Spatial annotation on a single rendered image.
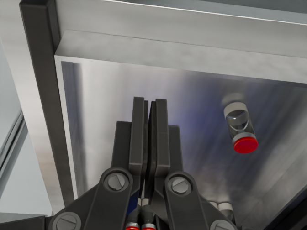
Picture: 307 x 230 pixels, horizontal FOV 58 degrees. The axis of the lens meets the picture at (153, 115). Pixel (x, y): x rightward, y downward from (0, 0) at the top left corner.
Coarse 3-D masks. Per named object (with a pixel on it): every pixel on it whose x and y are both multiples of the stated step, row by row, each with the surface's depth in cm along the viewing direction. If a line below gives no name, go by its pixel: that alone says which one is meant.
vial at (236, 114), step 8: (232, 104) 26; (240, 104) 26; (224, 112) 26; (232, 112) 25; (240, 112) 25; (248, 112) 26; (232, 120) 25; (240, 120) 24; (248, 120) 24; (232, 128) 24; (240, 128) 24; (248, 128) 24; (232, 136) 24; (240, 136) 23
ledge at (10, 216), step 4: (0, 212) 48; (0, 216) 47; (4, 216) 47; (8, 216) 47; (12, 216) 47; (16, 216) 47; (20, 216) 48; (24, 216) 48; (28, 216) 48; (32, 216) 48; (36, 216) 48; (0, 220) 47; (4, 220) 47; (8, 220) 47; (12, 220) 47
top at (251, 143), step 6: (240, 138) 23; (246, 138) 23; (252, 138) 23; (234, 144) 24; (240, 144) 23; (246, 144) 23; (252, 144) 23; (234, 150) 24; (240, 150) 24; (246, 150) 24; (252, 150) 24
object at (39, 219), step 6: (42, 216) 10; (6, 222) 9; (12, 222) 9; (18, 222) 9; (24, 222) 9; (30, 222) 9; (36, 222) 9; (42, 222) 9; (48, 222) 10; (0, 228) 9; (6, 228) 9; (12, 228) 9; (18, 228) 9; (24, 228) 9; (30, 228) 9; (36, 228) 9; (42, 228) 9
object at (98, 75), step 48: (96, 48) 20; (144, 48) 21; (192, 48) 22; (96, 96) 26; (144, 96) 26; (192, 96) 26; (240, 96) 26; (288, 96) 26; (96, 144) 31; (192, 144) 31; (288, 144) 31; (240, 192) 38; (288, 192) 34
